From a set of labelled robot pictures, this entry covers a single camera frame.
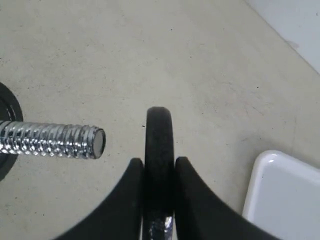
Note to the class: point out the white rectangular tray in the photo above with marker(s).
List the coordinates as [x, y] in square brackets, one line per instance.
[283, 197]

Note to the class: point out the black plate bar end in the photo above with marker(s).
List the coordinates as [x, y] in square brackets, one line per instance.
[10, 111]

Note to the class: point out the chrome dumbbell bar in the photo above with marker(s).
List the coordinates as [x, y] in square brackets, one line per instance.
[58, 140]

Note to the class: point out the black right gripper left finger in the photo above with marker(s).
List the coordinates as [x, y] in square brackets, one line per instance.
[119, 216]

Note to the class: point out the black weight plate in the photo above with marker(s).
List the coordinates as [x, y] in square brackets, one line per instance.
[158, 191]

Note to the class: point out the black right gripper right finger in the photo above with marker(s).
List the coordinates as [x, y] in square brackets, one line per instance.
[201, 215]

